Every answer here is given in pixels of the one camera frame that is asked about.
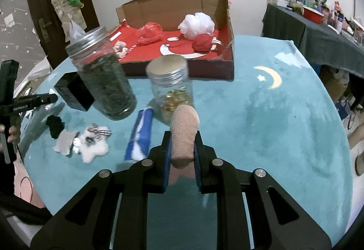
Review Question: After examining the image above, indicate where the blue tissue pack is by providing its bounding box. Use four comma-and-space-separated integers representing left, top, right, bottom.
124, 107, 155, 162

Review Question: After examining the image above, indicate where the cream knit scrunchie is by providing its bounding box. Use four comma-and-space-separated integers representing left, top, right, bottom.
114, 40, 129, 59

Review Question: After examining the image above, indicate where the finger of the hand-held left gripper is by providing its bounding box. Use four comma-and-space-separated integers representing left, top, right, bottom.
37, 93, 59, 106

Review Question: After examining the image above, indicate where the beige hanging wall organizer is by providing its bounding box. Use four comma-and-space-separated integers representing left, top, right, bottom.
43, 0, 87, 43

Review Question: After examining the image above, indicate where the white star plush with bunny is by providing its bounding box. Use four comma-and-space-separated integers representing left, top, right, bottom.
72, 123, 112, 164

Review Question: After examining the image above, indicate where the glass jar of gold beads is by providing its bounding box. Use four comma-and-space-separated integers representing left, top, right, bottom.
146, 55, 195, 125

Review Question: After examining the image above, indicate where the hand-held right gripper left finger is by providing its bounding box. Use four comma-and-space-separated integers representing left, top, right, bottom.
30, 131, 172, 250

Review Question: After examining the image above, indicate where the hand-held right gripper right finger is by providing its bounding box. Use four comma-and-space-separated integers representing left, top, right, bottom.
193, 131, 333, 250

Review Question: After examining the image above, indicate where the dark printed tin box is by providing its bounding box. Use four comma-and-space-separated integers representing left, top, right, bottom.
53, 70, 96, 112

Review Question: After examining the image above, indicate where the glass jar of dried herbs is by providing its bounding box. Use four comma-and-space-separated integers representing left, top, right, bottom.
65, 26, 137, 121

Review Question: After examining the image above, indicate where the white paper sheet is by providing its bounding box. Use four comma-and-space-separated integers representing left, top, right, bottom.
13, 55, 53, 100

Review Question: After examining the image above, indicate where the grey covered table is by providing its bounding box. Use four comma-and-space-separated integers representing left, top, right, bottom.
262, 3, 364, 80

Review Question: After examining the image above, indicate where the white nonwoven sachet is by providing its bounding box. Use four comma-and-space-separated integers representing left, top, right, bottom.
53, 129, 80, 157

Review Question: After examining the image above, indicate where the red mesh bath pouf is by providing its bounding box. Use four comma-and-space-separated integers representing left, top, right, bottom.
136, 22, 165, 45

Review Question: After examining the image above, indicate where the red plush toy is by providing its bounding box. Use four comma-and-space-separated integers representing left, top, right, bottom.
193, 33, 214, 53

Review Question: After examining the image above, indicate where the white mesh bath pouf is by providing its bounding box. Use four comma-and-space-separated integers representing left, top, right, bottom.
178, 12, 215, 39

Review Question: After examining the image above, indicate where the cardboard box with red inside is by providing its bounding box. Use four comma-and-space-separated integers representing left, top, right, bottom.
115, 0, 235, 80

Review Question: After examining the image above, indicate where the red plastic bin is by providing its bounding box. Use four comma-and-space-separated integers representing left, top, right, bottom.
302, 6, 325, 23

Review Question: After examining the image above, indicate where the clear plastic bag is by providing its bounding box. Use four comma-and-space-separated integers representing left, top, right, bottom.
68, 20, 87, 43

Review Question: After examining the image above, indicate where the metal door handle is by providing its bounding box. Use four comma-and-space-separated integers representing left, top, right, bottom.
38, 17, 53, 42

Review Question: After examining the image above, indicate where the beige round powder puff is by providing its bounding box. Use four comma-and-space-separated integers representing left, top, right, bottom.
170, 105, 200, 169

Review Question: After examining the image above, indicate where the black scrunchie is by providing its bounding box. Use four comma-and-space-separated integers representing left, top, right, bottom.
45, 115, 65, 139

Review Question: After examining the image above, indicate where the person's left hand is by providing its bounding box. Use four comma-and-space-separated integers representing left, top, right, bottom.
8, 123, 22, 144

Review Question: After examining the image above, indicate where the person's pink clothing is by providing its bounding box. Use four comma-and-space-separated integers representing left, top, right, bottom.
11, 150, 49, 211

